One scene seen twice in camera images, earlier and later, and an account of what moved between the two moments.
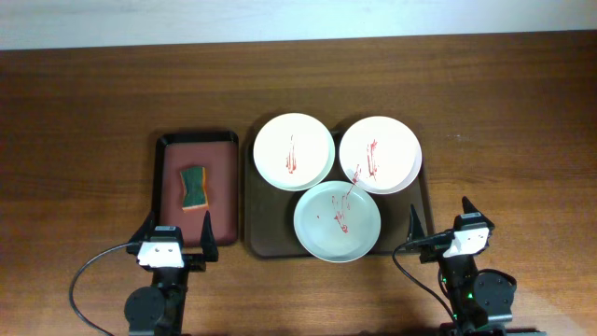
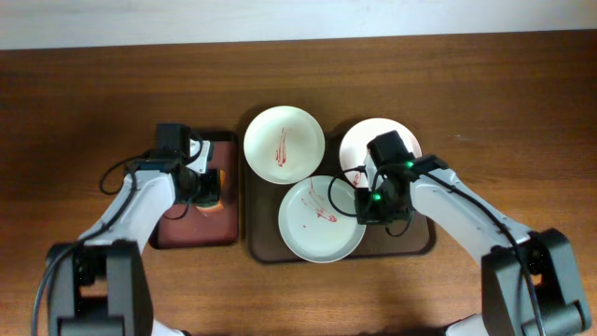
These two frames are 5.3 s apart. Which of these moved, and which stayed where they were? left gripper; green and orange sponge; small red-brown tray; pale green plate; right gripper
Moved: green and orange sponge; left gripper; right gripper; pale green plate
Stayed: small red-brown tray
